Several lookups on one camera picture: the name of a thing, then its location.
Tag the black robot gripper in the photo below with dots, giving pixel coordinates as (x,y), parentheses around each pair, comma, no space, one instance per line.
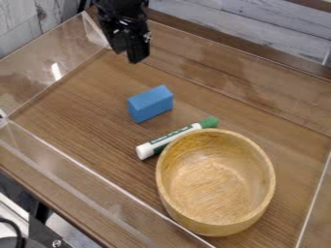
(120,14)

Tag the brown wooden bowl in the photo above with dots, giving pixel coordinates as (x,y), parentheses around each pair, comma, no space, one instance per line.
(215,180)

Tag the blue rectangular block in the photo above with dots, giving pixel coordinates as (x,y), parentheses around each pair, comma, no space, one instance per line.
(150,103)

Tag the green and white marker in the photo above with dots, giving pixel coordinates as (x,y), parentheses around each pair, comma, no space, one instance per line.
(154,147)

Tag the clear acrylic barrier wall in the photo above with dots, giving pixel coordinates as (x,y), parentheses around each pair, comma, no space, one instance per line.
(108,213)

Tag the clear acrylic corner bracket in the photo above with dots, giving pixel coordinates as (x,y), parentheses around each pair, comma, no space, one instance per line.
(93,31)

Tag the black metal mount base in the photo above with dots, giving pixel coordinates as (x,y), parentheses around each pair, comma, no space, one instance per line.
(33,237)

